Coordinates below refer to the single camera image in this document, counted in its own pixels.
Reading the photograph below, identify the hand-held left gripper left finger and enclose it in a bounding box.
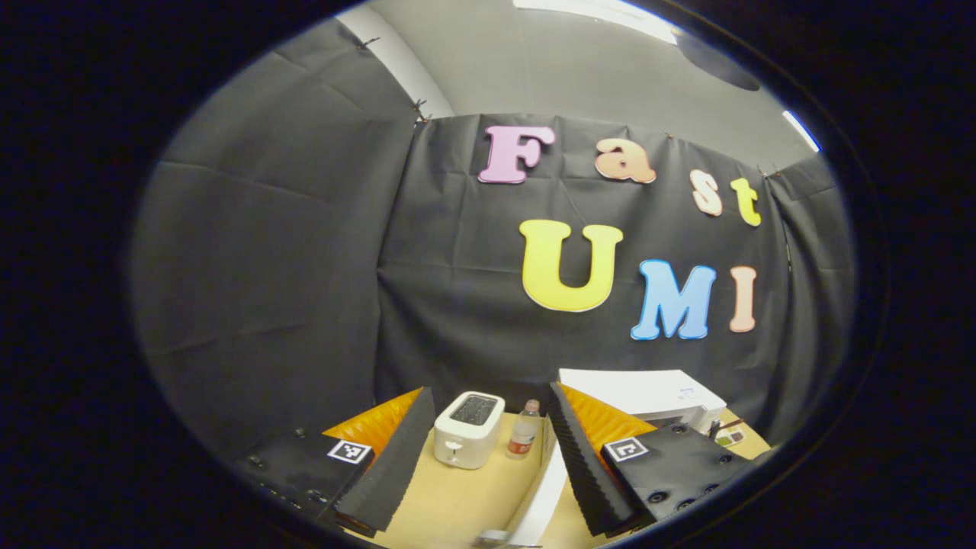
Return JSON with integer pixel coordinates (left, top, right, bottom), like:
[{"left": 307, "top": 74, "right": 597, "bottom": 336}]
[{"left": 236, "top": 387, "right": 437, "bottom": 536}]

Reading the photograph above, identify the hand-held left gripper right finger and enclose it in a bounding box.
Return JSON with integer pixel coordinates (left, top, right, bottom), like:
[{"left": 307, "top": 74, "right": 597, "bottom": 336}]
[{"left": 547, "top": 381, "right": 753, "bottom": 538}]

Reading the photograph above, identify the white microwave oven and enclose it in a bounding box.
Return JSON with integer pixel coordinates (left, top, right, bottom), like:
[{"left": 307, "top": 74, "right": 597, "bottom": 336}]
[{"left": 473, "top": 368, "right": 727, "bottom": 548}]

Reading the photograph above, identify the clear plastic water bottle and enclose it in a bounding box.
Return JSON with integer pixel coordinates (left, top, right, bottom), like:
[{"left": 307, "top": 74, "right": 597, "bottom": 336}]
[{"left": 507, "top": 399, "right": 541, "bottom": 460}]

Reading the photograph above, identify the white toaster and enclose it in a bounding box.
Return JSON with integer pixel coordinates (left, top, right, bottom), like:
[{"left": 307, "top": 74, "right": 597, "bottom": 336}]
[{"left": 433, "top": 391, "right": 506, "bottom": 470}]

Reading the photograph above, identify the black backdrop cloth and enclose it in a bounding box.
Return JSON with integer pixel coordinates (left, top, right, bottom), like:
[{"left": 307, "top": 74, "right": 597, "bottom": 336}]
[{"left": 130, "top": 19, "right": 855, "bottom": 458}]

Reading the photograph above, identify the small ceiling light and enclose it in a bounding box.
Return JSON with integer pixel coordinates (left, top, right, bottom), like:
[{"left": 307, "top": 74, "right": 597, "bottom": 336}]
[{"left": 781, "top": 111, "right": 821, "bottom": 153}]

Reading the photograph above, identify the long ceiling light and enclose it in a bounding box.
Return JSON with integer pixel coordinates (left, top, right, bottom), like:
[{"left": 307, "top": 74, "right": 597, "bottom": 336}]
[{"left": 512, "top": 0, "right": 681, "bottom": 43}]

